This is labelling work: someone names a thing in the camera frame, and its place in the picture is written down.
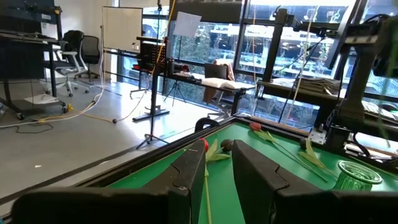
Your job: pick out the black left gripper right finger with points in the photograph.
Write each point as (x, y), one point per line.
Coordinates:
(258, 186)

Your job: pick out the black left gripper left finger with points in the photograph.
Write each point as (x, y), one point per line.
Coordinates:
(183, 186)

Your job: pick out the bright red artificial tulip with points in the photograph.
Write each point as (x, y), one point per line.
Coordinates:
(212, 150)

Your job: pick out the black artificial tulip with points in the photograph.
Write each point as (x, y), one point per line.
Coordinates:
(227, 145)
(303, 143)

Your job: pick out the dark red artificial tulip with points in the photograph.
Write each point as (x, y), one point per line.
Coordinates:
(255, 126)

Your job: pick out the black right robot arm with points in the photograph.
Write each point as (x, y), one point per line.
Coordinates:
(357, 87)

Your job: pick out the green glass vase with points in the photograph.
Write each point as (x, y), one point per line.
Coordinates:
(357, 172)

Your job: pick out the green table mat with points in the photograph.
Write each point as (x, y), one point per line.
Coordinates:
(222, 193)

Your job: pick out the black tripod stand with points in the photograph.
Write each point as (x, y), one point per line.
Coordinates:
(151, 130)

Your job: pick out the black flat-base stand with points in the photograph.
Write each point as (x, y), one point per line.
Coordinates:
(152, 114)

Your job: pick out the small black tripod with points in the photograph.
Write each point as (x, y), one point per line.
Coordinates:
(175, 90)

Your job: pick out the long black desk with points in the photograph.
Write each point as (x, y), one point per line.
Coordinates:
(217, 88)

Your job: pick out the white folded cloth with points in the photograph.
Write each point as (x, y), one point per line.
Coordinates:
(222, 83)

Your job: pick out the black laptop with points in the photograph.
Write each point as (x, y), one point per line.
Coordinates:
(215, 71)

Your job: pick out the beige jacket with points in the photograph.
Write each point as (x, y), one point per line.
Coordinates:
(230, 69)

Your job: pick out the black pegboard panel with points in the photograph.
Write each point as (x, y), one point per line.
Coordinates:
(150, 54)

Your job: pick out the white paper sheet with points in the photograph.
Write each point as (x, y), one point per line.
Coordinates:
(186, 25)

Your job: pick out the black office chair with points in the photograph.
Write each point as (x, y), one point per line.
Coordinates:
(90, 49)

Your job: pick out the whiteboard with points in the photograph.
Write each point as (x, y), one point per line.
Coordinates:
(122, 28)

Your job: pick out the white-framed office chair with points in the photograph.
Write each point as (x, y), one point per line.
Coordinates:
(73, 42)

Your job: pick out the black workbench on casters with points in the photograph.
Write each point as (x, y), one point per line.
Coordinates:
(21, 62)

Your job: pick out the metal corner bracket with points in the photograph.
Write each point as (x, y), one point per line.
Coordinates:
(316, 137)

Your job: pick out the black stand post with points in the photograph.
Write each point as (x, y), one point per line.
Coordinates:
(275, 49)

